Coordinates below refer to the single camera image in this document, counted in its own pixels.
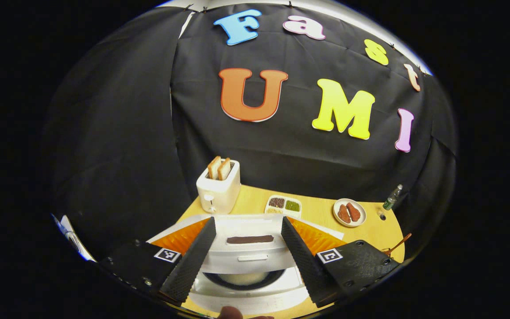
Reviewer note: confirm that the white rice cooker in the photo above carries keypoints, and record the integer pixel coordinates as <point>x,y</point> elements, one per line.
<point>246,254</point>

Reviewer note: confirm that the brown wooden spoon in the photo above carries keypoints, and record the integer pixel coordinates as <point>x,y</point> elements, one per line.
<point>400,243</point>

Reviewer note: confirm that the white rice heap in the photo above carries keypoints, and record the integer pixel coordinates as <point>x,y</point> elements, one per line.
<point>241,279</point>

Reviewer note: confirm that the white toaster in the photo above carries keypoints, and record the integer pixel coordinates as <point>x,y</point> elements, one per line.
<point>219,195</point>

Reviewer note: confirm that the white divided grain tray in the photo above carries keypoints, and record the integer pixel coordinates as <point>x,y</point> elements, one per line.
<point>283,205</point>

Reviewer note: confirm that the white panel with blue marks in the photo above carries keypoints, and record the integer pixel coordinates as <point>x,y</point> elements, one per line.
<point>75,241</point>

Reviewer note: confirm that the brown meat piece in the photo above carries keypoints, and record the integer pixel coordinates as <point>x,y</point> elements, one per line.
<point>344,214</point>
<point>353,212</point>

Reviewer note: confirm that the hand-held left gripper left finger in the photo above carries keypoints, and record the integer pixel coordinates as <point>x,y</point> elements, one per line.
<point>191,266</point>

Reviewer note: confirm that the green glass bottle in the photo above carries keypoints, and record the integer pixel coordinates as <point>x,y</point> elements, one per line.
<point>391,199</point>

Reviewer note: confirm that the toast slice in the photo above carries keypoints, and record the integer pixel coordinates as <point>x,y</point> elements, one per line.
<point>214,167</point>
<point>224,169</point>

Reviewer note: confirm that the round white plate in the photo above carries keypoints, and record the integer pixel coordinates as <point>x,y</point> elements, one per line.
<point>361,220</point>

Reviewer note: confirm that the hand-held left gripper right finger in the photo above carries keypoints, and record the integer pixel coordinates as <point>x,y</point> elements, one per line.
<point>303,263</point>

